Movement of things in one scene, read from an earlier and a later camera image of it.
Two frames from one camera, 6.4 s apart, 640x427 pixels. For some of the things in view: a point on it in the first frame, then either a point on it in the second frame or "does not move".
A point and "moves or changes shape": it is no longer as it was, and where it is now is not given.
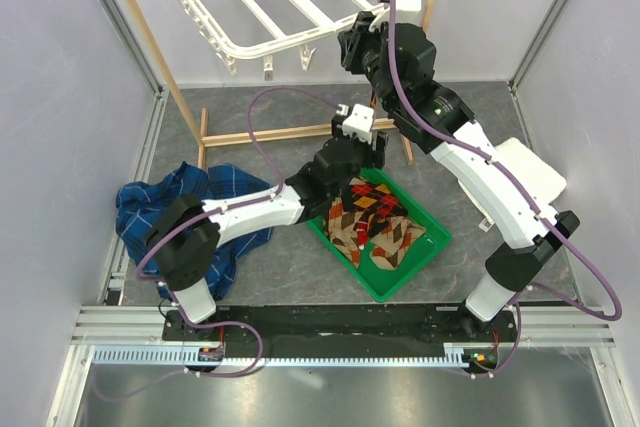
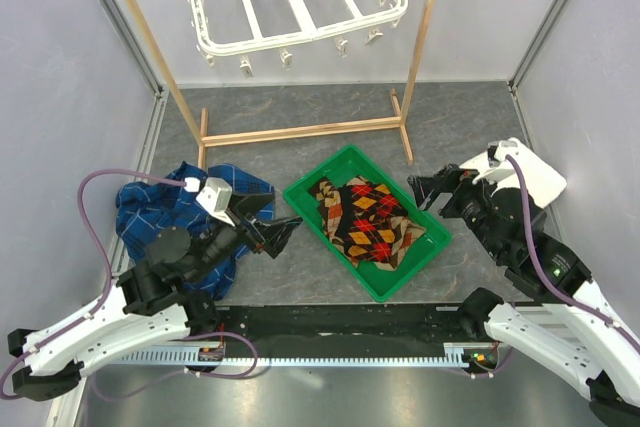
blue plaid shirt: (137, 201) does not move
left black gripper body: (364, 155) → (246, 233)
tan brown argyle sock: (340, 226) moves or changes shape
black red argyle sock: (375, 204) moves or changes shape
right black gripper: (353, 41) → (449, 178)
